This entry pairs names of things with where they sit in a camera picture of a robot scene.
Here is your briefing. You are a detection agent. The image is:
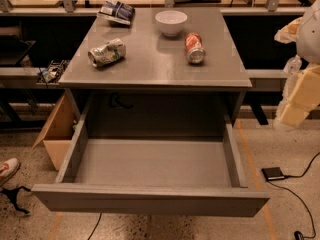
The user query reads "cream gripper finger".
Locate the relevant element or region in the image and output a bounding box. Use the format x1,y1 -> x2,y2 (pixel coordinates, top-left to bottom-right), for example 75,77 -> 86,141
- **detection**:
274,17 -> 302,44
273,64 -> 320,130

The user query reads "red coke can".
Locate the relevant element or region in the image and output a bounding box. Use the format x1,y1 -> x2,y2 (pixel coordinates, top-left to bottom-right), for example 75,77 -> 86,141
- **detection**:
185,33 -> 206,64

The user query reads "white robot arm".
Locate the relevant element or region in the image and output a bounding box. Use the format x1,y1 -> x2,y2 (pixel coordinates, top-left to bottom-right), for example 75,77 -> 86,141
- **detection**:
274,0 -> 320,131

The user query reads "grey cabinet with top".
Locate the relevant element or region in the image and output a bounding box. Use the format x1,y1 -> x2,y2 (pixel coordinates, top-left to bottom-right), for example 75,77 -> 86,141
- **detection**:
60,7 -> 251,138

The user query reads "open grey top drawer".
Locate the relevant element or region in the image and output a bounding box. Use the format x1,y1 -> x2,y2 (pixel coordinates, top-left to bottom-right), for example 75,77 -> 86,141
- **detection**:
32,93 -> 269,217

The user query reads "crushed silver green can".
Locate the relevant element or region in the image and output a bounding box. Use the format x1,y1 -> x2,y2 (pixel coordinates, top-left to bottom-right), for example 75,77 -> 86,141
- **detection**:
88,38 -> 126,68

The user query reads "clear sanitizer bottle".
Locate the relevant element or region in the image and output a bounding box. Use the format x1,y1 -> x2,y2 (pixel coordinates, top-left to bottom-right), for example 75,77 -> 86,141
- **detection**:
283,55 -> 302,75

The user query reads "black foot pedal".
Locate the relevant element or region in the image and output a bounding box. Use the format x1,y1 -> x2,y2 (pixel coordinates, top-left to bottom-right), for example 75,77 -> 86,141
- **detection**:
261,167 -> 285,181

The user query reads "white bowl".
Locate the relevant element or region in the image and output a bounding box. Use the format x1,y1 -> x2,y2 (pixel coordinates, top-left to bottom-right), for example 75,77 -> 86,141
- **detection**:
155,10 -> 188,37

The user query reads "blue chip bag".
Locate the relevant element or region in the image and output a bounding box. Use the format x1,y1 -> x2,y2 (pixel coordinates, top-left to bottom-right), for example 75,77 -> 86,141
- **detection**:
97,0 -> 135,25

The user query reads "cardboard box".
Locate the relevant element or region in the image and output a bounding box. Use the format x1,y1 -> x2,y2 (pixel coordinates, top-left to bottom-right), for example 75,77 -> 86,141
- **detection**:
32,94 -> 76,171

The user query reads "white red shoe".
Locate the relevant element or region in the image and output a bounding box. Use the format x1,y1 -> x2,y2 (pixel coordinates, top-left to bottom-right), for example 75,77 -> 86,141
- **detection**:
0,158 -> 21,186

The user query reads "black floor cable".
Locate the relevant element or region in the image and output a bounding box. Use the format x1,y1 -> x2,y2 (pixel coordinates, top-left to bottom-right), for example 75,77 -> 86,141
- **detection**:
266,151 -> 320,240

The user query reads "black cable under drawer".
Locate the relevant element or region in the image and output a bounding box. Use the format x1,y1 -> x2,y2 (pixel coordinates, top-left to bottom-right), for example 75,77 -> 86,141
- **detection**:
87,212 -> 103,240

